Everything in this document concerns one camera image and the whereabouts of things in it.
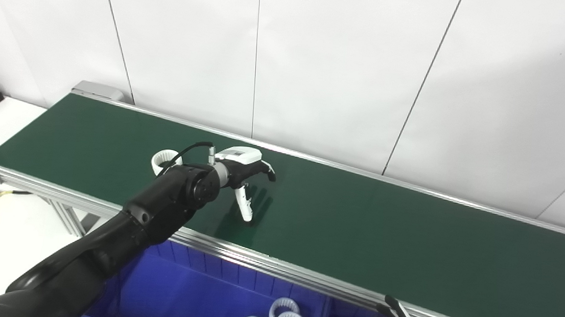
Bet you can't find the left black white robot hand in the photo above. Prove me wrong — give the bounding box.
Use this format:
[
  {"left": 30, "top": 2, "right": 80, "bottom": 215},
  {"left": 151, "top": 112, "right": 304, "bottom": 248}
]
[{"left": 212, "top": 145, "right": 279, "bottom": 224}]

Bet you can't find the aluminium conveyor leg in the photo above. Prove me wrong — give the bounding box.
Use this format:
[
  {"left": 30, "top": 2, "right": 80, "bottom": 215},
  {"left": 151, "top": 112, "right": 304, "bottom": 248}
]
[{"left": 45, "top": 198, "right": 105, "bottom": 239}]

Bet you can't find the green conveyor belt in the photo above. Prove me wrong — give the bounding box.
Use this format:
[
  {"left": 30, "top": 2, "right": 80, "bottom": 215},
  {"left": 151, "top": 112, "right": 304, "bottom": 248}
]
[
  {"left": 0, "top": 89, "right": 565, "bottom": 317},
  {"left": 0, "top": 85, "right": 565, "bottom": 317}
]

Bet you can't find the grey conveyor motor housing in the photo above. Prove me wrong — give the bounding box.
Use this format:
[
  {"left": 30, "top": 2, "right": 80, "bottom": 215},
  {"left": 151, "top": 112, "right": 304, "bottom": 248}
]
[{"left": 71, "top": 80, "right": 124, "bottom": 103}]

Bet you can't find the blue bin with white rings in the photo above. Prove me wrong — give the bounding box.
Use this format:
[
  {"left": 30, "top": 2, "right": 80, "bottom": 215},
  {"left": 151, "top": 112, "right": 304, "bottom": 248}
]
[{"left": 77, "top": 234, "right": 336, "bottom": 317}]

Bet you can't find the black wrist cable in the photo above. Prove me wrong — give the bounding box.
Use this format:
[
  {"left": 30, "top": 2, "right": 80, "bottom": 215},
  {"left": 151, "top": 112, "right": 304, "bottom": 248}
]
[{"left": 156, "top": 139, "right": 216, "bottom": 180}]

